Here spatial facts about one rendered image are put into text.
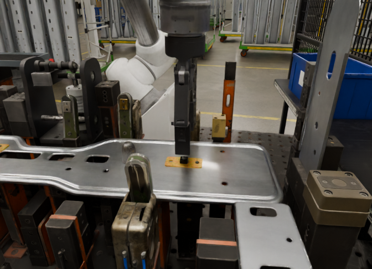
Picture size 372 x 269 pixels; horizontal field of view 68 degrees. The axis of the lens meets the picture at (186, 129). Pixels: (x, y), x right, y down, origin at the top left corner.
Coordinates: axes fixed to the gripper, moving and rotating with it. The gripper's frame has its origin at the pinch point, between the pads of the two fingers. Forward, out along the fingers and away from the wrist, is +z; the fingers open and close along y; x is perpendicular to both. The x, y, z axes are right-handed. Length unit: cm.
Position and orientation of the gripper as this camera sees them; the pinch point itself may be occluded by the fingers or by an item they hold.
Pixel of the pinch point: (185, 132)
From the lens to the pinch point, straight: 59.1
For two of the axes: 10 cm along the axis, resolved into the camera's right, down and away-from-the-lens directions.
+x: 10.0, 0.4, -0.8
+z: 0.0, 9.0, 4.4
